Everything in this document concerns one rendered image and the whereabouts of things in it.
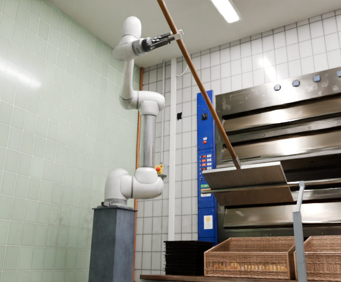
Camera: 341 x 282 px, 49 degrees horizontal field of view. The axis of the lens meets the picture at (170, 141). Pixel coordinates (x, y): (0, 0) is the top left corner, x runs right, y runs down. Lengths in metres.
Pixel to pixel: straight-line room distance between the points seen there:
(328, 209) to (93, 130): 1.93
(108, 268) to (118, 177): 0.58
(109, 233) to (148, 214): 1.05
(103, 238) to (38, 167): 0.70
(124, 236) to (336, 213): 1.45
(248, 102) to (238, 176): 0.86
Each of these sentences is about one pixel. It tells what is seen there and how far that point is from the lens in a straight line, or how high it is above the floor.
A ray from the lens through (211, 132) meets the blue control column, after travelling 3.24.
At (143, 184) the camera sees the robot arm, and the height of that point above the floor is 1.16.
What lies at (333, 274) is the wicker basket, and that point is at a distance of 2.33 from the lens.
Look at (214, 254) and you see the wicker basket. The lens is 2.54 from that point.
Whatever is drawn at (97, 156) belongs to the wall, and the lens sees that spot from 3.19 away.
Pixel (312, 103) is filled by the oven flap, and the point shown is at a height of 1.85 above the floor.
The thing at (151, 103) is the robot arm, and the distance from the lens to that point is 2.61.
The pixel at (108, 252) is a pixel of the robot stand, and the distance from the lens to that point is 2.44.
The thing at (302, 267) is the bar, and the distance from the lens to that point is 2.26.
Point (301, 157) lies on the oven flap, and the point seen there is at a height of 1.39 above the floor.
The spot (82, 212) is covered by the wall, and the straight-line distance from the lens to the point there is 3.02.
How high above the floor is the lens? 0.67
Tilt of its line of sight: 18 degrees up
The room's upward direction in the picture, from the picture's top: 1 degrees clockwise
